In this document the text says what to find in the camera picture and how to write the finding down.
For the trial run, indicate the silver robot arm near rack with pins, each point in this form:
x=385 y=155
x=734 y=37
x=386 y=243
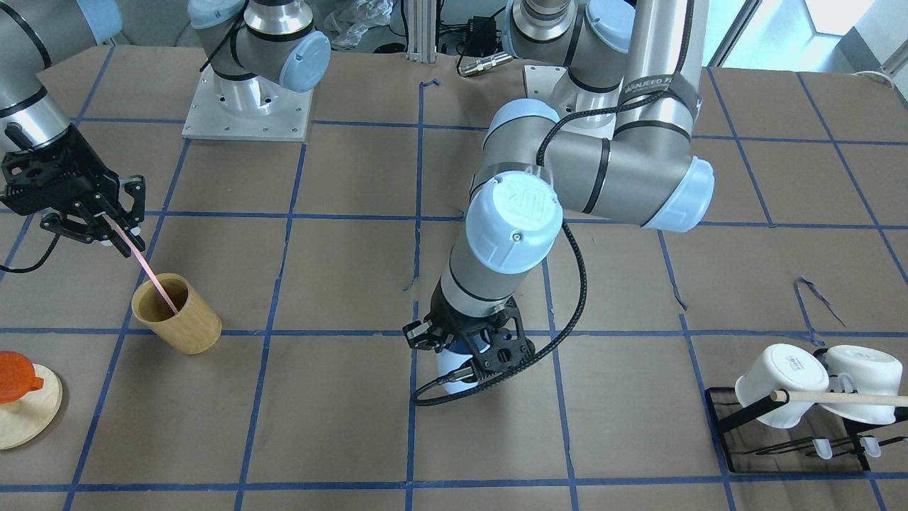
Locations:
x=613 y=141

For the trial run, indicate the light blue plastic cup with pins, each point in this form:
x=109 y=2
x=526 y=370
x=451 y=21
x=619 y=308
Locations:
x=452 y=358

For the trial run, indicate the black wire cup rack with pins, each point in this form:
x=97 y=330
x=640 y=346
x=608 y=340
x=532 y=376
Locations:
x=822 y=442

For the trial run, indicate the pink chopstick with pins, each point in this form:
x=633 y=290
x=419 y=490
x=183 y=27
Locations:
x=146 y=267

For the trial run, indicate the white mug lower on rack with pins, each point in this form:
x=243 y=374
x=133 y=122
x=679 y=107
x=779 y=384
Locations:
x=868 y=372

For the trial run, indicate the wooden cylindrical chopstick holder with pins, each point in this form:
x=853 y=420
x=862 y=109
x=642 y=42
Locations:
x=193 y=329

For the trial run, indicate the white base plate holder side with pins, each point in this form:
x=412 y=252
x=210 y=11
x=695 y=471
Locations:
x=250 y=110

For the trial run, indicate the black gripper rack side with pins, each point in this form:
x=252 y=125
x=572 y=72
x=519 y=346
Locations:
x=448 y=321

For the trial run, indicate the silver robot arm near holder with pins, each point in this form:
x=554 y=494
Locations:
x=36 y=35

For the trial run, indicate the orange cup on stand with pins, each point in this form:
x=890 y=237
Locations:
x=18 y=376

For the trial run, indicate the black gripper holder side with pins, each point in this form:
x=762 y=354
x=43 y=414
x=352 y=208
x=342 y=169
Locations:
x=76 y=186

